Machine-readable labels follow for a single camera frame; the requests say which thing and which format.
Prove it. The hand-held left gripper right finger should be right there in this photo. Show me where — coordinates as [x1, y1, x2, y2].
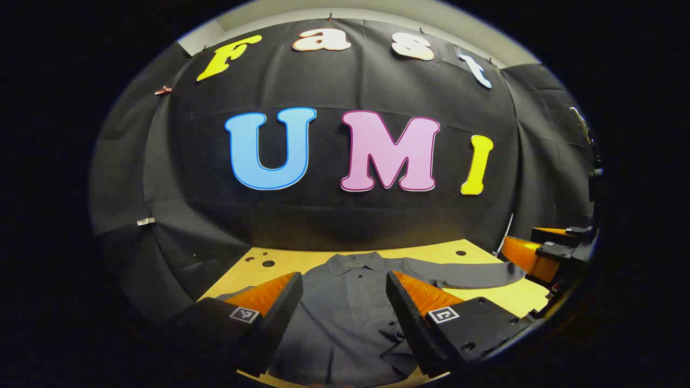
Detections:
[385, 269, 534, 379]

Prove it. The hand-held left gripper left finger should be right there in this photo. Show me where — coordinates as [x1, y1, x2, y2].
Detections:
[162, 271, 304, 378]

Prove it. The grey collared shirt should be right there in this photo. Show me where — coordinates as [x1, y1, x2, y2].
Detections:
[216, 251, 528, 388]

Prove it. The black backdrop cloth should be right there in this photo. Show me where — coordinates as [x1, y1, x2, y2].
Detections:
[89, 19, 596, 324]

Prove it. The white cable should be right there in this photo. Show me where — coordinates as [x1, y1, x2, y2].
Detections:
[495, 213, 514, 254]

